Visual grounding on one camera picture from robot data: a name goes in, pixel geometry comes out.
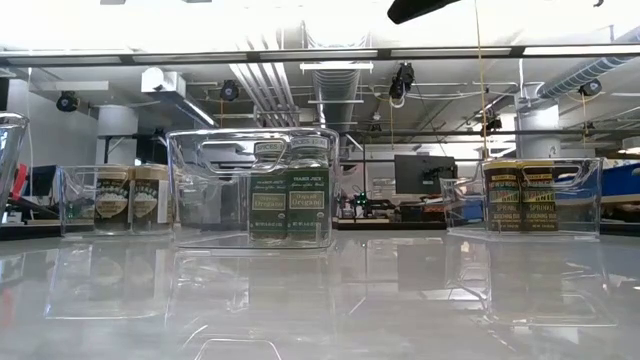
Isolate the yellow lid seasoning can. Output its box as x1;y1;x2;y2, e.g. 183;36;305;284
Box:
519;160;559;233
482;160;524;233

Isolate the green lid oregano jar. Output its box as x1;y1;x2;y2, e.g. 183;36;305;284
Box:
248;140;289;242
285;135;331;243

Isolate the tan lid seasoning can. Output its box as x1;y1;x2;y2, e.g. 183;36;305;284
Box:
130;164;171;234
93;165;133;234

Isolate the black monitor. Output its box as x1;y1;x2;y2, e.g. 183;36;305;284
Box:
393;154;457;196

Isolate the white round column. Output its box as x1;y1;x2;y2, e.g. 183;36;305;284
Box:
96;104;140;166
516;104;561;160

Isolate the clear plastic bin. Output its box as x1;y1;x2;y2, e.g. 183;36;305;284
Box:
439;157;604;242
57;163;176;237
0;112;30;241
165;127;340;250

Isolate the white ceiling unit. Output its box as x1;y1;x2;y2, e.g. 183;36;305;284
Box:
140;67;187;96

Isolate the blue board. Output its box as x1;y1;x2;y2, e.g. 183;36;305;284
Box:
602;162;640;199

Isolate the red object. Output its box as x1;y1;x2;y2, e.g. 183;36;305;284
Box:
12;164;29;201

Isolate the black horizontal frame beam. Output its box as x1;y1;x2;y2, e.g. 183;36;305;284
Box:
0;47;640;66

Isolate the black ceiling camera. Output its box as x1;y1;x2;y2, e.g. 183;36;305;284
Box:
219;79;241;103
55;90;80;113
388;62;416;101
578;78;604;98

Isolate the yellow hanging rope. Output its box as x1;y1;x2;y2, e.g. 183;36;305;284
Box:
473;0;490;157

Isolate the corrugated ceiling duct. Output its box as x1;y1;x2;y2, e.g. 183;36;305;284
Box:
312;69;361;134

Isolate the striped insulated ceiling duct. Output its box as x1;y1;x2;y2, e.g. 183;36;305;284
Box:
537;27;640;99

